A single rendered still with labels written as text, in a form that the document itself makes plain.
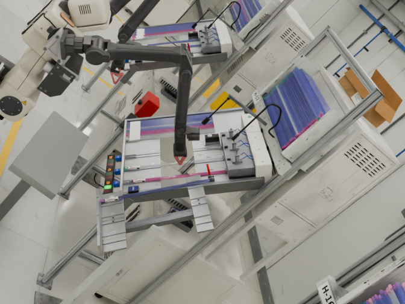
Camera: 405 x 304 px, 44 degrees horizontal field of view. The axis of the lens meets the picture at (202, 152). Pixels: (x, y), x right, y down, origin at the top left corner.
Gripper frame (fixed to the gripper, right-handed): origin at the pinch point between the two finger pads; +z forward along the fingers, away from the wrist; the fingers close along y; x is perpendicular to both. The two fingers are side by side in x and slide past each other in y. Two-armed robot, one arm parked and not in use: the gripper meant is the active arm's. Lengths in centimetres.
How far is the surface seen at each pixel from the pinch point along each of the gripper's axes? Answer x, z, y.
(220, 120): -26.1, -1.9, 38.1
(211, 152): -17.4, -1.0, 7.3
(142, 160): 19.6, 2.6, 6.7
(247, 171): -32.2, -6.0, -17.4
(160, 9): 0, 76, 449
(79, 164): 68, 63, 89
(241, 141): -32.7, -8.4, 5.7
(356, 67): -85, -52, 2
